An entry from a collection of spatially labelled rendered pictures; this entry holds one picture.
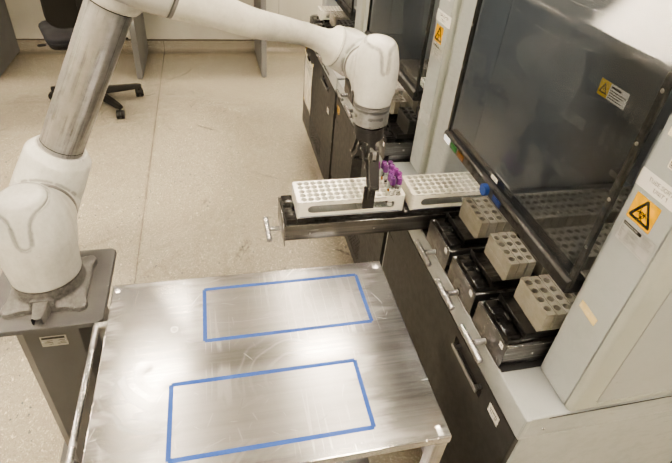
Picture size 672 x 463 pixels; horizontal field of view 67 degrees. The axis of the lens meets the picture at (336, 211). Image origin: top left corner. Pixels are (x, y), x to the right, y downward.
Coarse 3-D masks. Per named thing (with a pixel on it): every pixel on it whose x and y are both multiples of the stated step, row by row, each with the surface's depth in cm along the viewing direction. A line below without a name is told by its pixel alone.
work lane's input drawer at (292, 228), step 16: (288, 208) 136; (432, 208) 141; (448, 208) 142; (288, 224) 133; (304, 224) 133; (320, 224) 134; (336, 224) 135; (352, 224) 136; (368, 224) 137; (384, 224) 139; (400, 224) 140; (416, 224) 141
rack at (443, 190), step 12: (408, 180) 143; (420, 180) 143; (432, 180) 144; (444, 180) 144; (456, 180) 145; (468, 180) 146; (408, 192) 140; (420, 192) 139; (432, 192) 140; (444, 192) 139; (456, 192) 140; (468, 192) 141; (408, 204) 141; (420, 204) 140; (432, 204) 141; (444, 204) 141; (456, 204) 142
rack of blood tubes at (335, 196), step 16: (304, 192) 134; (320, 192) 135; (336, 192) 136; (352, 192) 136; (384, 192) 137; (400, 192) 138; (304, 208) 132; (320, 208) 139; (336, 208) 139; (352, 208) 140; (384, 208) 138; (400, 208) 139
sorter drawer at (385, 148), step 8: (384, 128) 178; (384, 136) 174; (392, 136) 173; (376, 144) 181; (384, 144) 173; (392, 144) 172; (400, 144) 173; (408, 144) 174; (384, 152) 173; (392, 152) 174; (400, 152) 175; (408, 152) 176
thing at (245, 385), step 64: (128, 320) 101; (192, 320) 103; (256, 320) 104; (320, 320) 105; (384, 320) 107; (128, 384) 90; (192, 384) 91; (256, 384) 92; (320, 384) 93; (384, 384) 94; (128, 448) 81; (192, 448) 82; (256, 448) 83; (320, 448) 83; (384, 448) 84
